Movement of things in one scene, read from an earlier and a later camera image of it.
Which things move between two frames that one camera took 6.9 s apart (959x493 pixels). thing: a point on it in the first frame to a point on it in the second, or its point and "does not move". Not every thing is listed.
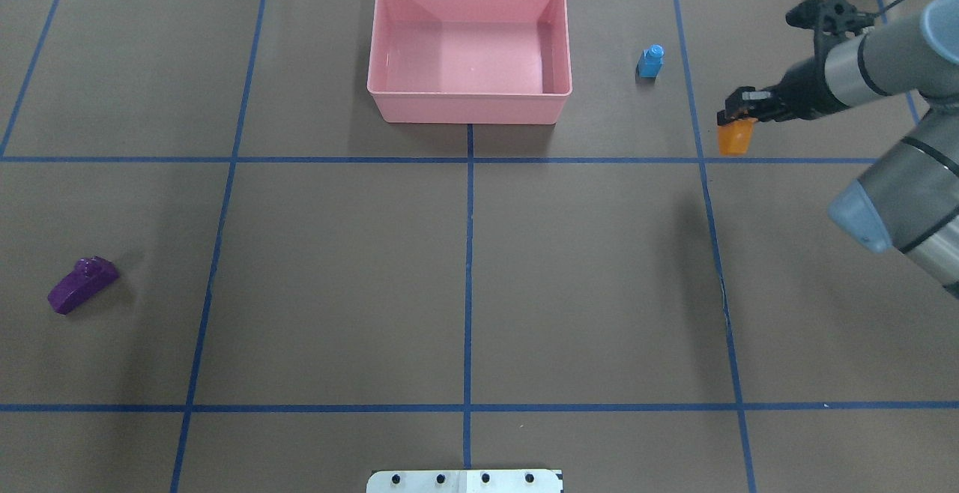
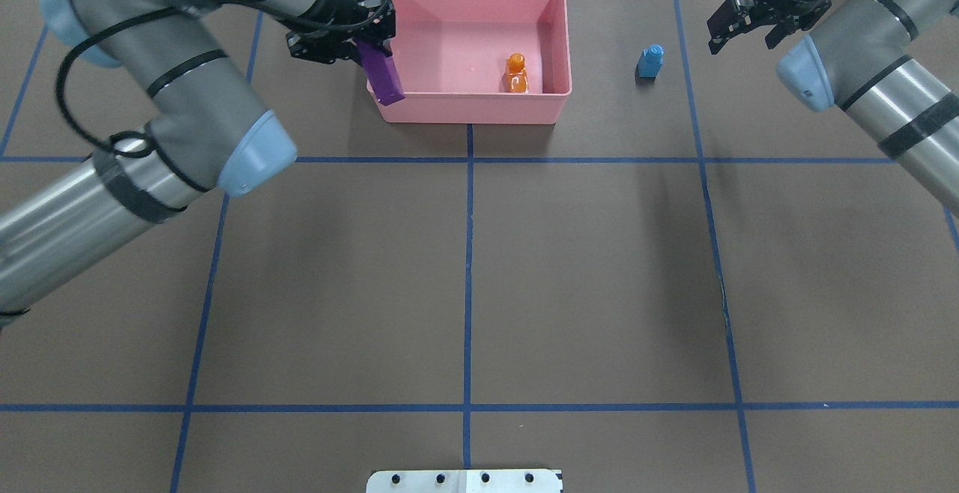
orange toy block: x=734 y=136 to x=518 y=73
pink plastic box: x=464 y=49 does not move
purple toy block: x=88 y=275 to x=381 y=73
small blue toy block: x=650 y=61 does not move
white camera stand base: x=465 y=481 does not move
